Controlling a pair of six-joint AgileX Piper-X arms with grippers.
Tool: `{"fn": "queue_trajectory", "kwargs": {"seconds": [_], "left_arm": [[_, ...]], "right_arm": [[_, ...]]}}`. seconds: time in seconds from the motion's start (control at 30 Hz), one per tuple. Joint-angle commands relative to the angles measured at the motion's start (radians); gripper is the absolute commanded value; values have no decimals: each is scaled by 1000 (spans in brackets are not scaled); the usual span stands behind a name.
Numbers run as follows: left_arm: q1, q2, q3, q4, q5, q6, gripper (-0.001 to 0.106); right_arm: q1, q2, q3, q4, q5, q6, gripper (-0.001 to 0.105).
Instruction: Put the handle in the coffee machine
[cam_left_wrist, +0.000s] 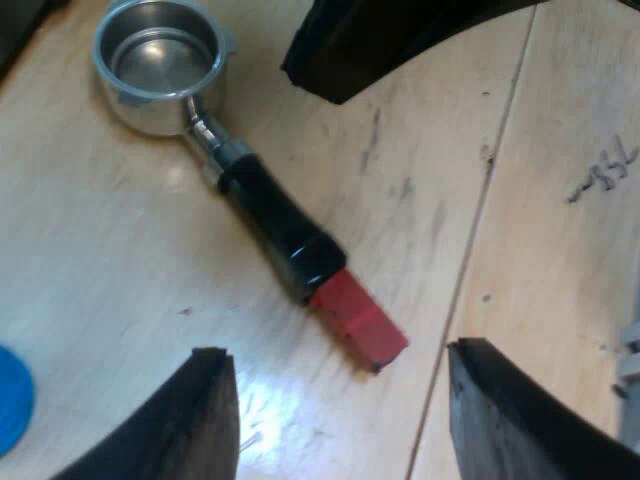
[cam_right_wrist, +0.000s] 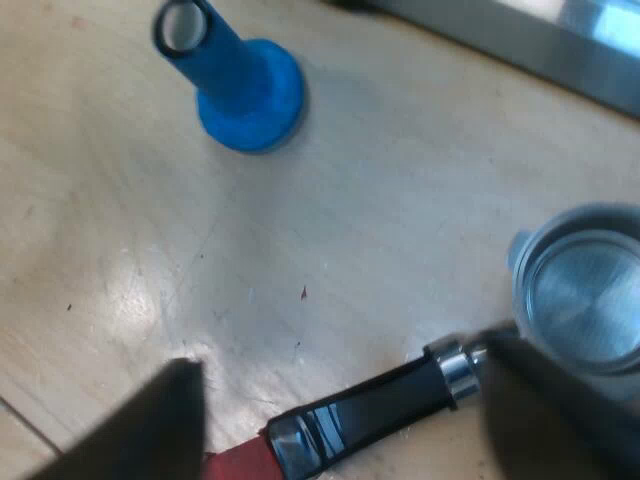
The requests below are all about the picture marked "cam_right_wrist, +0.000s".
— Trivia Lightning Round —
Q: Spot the bright blue tamper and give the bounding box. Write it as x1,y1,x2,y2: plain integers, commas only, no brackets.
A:
151,0,306,156

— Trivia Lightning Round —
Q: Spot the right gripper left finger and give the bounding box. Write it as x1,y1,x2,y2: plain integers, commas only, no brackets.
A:
28,357,208,480

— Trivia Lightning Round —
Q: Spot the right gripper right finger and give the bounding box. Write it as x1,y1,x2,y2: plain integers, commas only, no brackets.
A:
480,330,640,480

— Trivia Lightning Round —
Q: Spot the filter holder with red-ended handle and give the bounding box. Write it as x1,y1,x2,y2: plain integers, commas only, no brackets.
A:
201,202,640,480

